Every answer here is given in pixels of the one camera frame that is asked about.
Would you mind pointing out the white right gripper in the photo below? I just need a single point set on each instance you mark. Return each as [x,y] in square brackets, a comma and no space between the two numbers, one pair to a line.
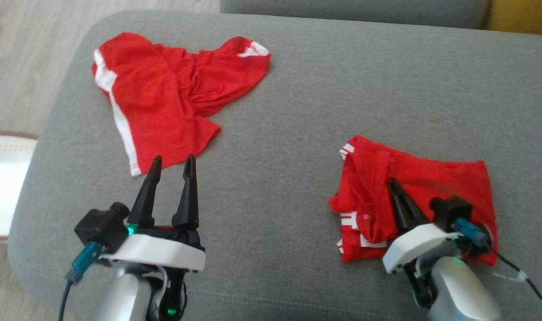
[409,245]

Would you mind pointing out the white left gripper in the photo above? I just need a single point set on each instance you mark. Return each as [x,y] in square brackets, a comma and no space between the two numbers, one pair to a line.
[164,252]

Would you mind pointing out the red garment with white trim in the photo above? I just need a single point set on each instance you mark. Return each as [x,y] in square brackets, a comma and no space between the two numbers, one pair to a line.
[431,174]

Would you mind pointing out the red shorts with Bulls print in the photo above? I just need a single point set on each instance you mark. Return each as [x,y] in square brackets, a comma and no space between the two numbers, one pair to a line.
[164,102]

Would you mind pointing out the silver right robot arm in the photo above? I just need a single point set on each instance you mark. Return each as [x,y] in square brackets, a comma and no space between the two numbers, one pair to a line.
[458,294]

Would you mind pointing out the large grey sofa seat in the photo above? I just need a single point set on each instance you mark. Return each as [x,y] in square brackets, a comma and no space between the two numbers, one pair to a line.
[297,133]

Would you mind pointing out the white basket with brown rim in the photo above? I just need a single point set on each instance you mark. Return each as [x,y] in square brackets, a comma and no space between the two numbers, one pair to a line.
[3,178]

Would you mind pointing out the grey sofa seat cushion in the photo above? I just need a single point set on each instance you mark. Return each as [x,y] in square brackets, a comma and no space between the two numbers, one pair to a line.
[342,11]

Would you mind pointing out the long yellow sofa backrest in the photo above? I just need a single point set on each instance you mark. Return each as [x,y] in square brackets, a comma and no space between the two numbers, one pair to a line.
[525,15]

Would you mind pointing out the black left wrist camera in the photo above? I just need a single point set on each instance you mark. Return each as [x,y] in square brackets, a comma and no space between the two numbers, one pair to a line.
[101,225]

